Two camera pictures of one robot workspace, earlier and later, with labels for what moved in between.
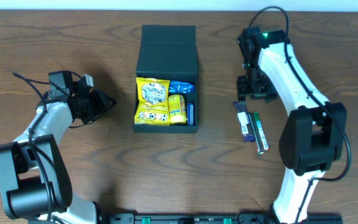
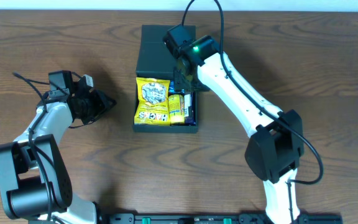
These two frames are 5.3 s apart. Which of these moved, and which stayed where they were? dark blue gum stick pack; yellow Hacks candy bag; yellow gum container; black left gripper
Moved: dark blue gum stick pack
Stayed: yellow Hacks candy bag; yellow gum container; black left gripper
